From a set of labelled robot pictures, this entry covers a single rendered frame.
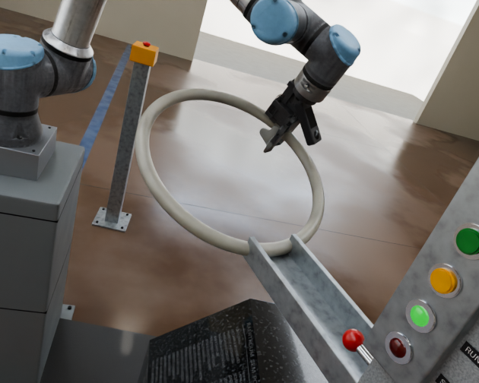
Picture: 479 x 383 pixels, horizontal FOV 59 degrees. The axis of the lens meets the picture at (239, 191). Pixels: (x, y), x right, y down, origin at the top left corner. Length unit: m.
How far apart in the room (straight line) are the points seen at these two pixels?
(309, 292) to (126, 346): 1.28
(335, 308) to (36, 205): 0.85
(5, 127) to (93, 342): 1.04
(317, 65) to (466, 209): 0.65
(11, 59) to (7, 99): 0.11
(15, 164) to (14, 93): 0.20
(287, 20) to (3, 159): 0.88
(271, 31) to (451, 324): 0.64
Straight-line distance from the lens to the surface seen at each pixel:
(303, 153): 1.15
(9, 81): 1.31
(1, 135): 1.35
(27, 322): 1.60
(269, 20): 0.91
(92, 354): 1.98
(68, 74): 1.41
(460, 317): 0.49
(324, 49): 1.03
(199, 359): 1.15
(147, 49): 2.24
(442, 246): 0.49
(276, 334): 1.13
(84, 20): 1.37
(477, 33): 8.90
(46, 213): 1.31
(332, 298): 0.85
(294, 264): 0.92
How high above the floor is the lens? 1.56
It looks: 27 degrees down
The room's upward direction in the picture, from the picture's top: 19 degrees clockwise
